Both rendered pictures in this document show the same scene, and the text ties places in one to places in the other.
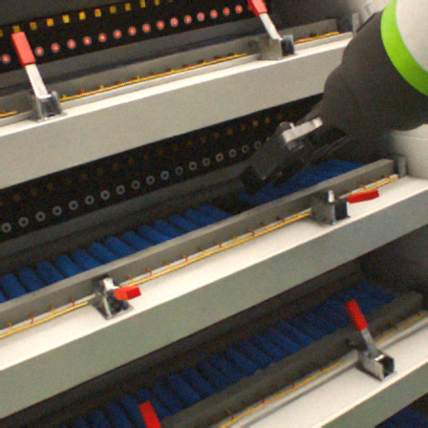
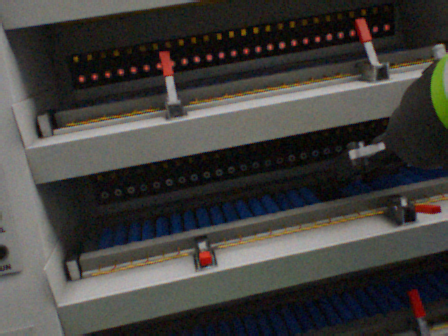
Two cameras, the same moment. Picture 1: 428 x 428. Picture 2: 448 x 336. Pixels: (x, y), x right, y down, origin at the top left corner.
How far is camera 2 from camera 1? 13 cm
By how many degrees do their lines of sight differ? 17
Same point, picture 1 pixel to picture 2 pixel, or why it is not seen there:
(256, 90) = (347, 107)
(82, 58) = (228, 67)
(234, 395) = not seen: outside the picture
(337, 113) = (395, 142)
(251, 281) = (317, 261)
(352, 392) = not seen: outside the picture
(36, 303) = (153, 248)
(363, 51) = (416, 95)
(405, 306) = not seen: outside the picture
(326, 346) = (387, 321)
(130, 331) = (212, 283)
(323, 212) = (395, 213)
